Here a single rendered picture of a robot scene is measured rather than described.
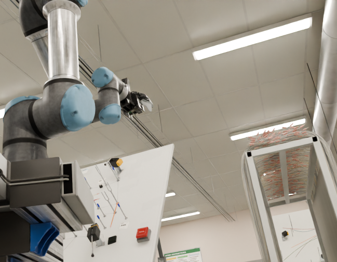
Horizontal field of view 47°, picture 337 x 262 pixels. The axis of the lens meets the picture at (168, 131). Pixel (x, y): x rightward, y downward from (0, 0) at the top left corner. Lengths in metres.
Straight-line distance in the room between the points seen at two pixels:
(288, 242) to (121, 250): 3.22
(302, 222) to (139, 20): 2.96
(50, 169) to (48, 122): 0.34
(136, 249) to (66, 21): 0.99
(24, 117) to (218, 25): 3.20
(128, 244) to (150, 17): 2.53
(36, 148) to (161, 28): 3.02
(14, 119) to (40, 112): 0.09
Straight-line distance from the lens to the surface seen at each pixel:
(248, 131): 6.61
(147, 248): 1.72
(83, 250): 1.92
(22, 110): 1.14
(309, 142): 1.98
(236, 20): 4.12
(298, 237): 4.83
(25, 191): 0.76
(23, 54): 4.26
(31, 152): 1.09
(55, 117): 1.07
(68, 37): 1.21
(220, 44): 4.27
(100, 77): 1.38
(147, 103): 1.61
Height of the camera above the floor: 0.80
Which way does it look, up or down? 24 degrees up
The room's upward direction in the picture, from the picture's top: 9 degrees counter-clockwise
